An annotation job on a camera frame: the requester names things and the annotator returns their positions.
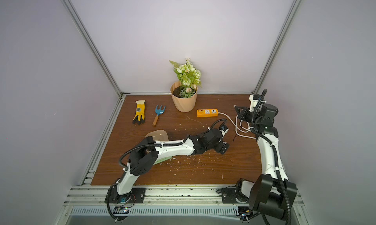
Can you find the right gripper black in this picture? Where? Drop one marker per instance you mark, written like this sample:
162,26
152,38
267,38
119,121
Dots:
242,112

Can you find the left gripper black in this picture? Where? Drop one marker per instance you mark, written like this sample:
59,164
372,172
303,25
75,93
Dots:
220,149

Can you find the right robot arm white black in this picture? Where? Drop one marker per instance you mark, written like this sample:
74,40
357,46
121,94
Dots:
272,194

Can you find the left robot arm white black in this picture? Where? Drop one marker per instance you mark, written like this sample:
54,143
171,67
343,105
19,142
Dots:
140,159

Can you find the green electronic scale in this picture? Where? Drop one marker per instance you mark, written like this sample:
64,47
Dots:
160,160

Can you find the orange power strip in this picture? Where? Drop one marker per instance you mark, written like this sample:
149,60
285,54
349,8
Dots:
207,113

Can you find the beige flower pot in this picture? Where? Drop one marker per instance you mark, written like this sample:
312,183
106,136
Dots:
182,104

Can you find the beige tray with panda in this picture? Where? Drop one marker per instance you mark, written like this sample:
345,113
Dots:
158,135

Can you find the green white artificial flowers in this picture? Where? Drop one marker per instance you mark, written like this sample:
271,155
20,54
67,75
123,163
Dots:
188,76

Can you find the blue garden hand rake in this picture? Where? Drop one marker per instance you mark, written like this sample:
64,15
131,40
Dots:
158,110

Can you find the yellow black gardening glove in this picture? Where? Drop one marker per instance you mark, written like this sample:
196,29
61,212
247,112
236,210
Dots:
139,117

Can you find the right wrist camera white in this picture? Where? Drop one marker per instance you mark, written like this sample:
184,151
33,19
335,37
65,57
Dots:
254,100

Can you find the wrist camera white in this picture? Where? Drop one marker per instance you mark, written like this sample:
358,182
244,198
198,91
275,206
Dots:
254,100
223,129

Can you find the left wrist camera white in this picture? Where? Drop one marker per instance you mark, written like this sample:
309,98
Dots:
223,129

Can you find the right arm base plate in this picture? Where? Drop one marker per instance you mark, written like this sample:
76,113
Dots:
230,195

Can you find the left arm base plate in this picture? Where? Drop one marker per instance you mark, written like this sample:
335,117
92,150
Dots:
129,195

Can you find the aluminium front rail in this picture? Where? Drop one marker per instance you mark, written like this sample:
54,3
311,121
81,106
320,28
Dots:
199,194

